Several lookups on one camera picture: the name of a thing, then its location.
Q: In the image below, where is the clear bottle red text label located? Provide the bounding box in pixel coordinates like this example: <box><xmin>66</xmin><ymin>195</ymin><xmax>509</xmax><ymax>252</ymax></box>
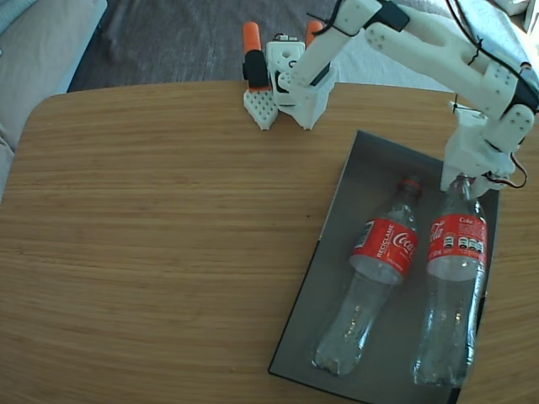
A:
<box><xmin>410</xmin><ymin>174</ymin><xmax>489</xmax><ymax>388</ymax></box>

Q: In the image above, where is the clear bottle red logo label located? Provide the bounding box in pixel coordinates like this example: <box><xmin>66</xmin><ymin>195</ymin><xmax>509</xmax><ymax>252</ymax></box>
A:
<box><xmin>309</xmin><ymin>175</ymin><xmax>424</xmax><ymax>376</ymax></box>

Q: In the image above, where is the grey cardboard box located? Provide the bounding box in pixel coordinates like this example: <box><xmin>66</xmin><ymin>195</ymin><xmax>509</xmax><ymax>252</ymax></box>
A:
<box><xmin>268</xmin><ymin>129</ymin><xmax>501</xmax><ymax>404</ymax></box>

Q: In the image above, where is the pale grey upholstered seat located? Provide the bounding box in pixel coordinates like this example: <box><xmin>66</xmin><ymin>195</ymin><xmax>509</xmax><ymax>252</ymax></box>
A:
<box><xmin>328</xmin><ymin>0</ymin><xmax>496</xmax><ymax>100</ymax></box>

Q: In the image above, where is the blue grey blanket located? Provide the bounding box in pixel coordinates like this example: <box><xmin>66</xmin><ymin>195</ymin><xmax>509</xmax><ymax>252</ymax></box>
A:
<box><xmin>456</xmin><ymin>0</ymin><xmax>539</xmax><ymax>106</ymax></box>

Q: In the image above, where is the orange black table clamp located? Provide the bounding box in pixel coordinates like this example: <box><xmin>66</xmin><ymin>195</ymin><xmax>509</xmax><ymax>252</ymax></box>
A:
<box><xmin>305</xmin><ymin>20</ymin><xmax>325</xmax><ymax>48</ymax></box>
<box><xmin>242</xmin><ymin>20</ymin><xmax>270</xmax><ymax>92</ymax></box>

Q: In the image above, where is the dark grey rug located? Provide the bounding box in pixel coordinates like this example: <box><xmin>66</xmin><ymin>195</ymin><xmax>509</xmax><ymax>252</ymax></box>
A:
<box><xmin>67</xmin><ymin>0</ymin><xmax>338</xmax><ymax>94</ymax></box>

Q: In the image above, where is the grey sofa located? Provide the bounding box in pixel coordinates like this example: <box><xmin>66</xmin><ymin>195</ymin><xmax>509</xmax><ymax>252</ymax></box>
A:
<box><xmin>0</xmin><ymin>0</ymin><xmax>109</xmax><ymax>199</ymax></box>

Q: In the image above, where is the teal cushion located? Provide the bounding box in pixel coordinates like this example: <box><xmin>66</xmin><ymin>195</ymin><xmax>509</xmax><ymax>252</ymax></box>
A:
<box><xmin>0</xmin><ymin>0</ymin><xmax>39</xmax><ymax>37</ymax></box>

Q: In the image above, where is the flat white camera mount plate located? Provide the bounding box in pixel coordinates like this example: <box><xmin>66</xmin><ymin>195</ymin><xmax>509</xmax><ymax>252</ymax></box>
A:
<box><xmin>444</xmin><ymin>109</ymin><xmax>492</xmax><ymax>176</ymax></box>

